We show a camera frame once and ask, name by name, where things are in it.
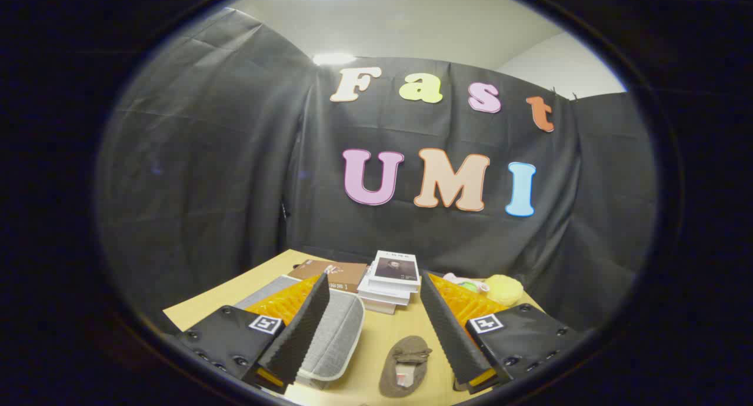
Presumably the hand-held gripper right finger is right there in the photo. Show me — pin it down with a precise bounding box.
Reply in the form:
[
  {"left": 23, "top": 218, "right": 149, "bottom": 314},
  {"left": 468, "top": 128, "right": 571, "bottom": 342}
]
[{"left": 419, "top": 271, "right": 588, "bottom": 395}]

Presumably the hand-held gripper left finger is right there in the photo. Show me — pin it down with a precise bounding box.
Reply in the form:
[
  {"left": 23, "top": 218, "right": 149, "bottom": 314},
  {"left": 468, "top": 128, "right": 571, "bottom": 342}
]
[{"left": 175, "top": 272, "right": 331, "bottom": 395}]

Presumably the grey fabric storage box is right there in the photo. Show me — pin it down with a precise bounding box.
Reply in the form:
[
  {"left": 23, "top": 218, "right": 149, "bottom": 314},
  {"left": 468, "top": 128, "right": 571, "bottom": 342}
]
[{"left": 234, "top": 275, "right": 365, "bottom": 390}]

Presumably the brown fuzzy shoe with bow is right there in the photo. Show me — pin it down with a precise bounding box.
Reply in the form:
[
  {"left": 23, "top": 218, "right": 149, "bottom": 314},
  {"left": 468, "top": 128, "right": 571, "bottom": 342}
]
[{"left": 379, "top": 335, "right": 434, "bottom": 398}]

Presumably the flat brown cardboard box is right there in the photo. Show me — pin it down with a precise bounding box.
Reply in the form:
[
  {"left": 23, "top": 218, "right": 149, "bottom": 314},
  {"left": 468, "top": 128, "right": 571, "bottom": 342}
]
[{"left": 288, "top": 260, "right": 368, "bottom": 294}]

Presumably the pink and green plush toy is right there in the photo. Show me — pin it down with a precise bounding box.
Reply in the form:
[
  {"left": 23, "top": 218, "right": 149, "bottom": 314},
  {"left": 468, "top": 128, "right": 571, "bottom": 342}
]
[{"left": 442, "top": 272, "right": 490, "bottom": 294}]

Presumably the yellow plush toy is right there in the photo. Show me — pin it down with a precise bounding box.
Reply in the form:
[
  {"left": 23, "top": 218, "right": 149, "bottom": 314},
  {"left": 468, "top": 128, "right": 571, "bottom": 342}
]
[{"left": 484, "top": 275, "right": 524, "bottom": 307}]

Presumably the book with cream pages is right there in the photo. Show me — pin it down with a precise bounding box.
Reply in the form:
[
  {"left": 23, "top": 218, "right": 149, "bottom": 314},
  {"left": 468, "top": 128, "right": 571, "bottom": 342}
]
[{"left": 360, "top": 297, "right": 407, "bottom": 315}]

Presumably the plain white book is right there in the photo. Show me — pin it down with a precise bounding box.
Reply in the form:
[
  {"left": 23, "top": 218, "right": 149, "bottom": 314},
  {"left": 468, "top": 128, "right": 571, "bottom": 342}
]
[{"left": 358, "top": 279, "right": 412, "bottom": 305}]

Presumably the white portrait cover book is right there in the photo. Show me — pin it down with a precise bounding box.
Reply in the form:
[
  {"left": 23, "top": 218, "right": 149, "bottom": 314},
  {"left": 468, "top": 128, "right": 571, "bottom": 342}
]
[{"left": 369, "top": 250, "right": 422, "bottom": 293}]

